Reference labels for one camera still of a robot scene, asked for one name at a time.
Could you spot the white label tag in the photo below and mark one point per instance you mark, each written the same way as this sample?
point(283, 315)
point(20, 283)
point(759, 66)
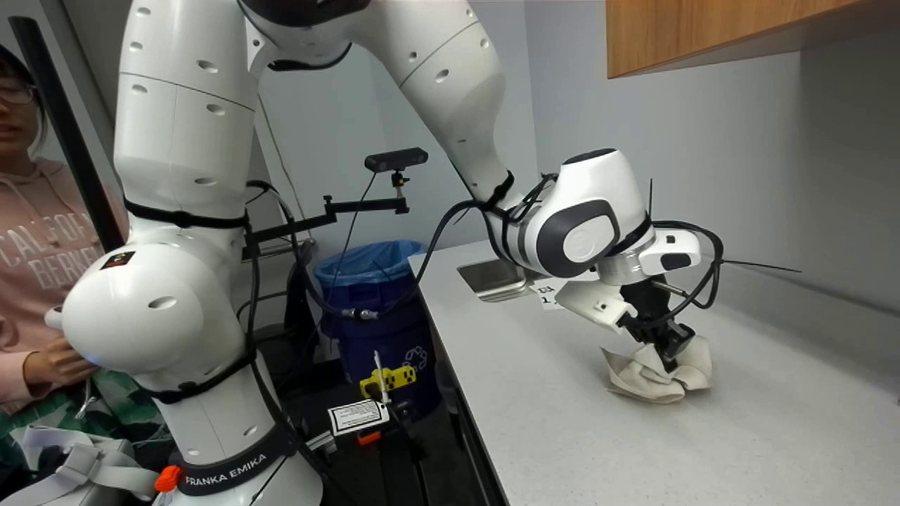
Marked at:
point(356, 416)

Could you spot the wooden wall cabinet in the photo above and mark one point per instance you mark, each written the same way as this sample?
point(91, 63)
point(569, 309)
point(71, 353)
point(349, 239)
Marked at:
point(732, 31)

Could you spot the person in pink hoodie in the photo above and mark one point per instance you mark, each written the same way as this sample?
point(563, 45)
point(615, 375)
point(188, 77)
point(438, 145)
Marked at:
point(39, 243)

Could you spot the green plaid cloth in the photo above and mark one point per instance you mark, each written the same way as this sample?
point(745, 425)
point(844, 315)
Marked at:
point(113, 397)

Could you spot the pink sleeved forearm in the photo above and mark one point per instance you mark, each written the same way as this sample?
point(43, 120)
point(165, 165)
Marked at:
point(12, 380)

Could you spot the black stereo camera bar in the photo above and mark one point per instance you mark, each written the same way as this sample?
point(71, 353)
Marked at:
point(396, 159)

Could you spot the grey fabric bag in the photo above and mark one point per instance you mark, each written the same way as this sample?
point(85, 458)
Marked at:
point(85, 465)

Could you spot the yellow spring clamp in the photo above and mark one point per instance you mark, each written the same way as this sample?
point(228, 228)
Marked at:
point(390, 380)

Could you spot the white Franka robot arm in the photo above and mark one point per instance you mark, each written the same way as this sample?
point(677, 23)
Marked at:
point(188, 114)

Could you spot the black diagonal pole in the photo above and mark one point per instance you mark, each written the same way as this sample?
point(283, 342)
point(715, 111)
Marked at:
point(71, 142)

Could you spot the black articulated camera mount arm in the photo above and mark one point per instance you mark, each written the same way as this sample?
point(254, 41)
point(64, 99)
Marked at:
point(356, 204)

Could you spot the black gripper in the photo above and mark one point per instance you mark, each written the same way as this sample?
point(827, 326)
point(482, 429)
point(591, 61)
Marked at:
point(647, 312)

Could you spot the orange round knob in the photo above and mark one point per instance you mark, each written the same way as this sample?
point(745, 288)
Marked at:
point(168, 479)

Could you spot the person bare hand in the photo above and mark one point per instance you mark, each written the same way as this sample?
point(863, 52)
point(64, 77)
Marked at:
point(58, 367)

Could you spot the blue trash bin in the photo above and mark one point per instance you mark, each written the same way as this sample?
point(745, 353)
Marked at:
point(376, 309)

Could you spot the beige cloth towel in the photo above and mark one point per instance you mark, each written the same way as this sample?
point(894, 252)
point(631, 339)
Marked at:
point(647, 384)

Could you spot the wrist camera mount plate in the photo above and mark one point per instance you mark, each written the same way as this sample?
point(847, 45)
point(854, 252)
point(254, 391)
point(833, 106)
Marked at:
point(591, 300)

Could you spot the grey flat tablet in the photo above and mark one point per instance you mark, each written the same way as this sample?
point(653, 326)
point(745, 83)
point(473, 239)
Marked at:
point(490, 278)

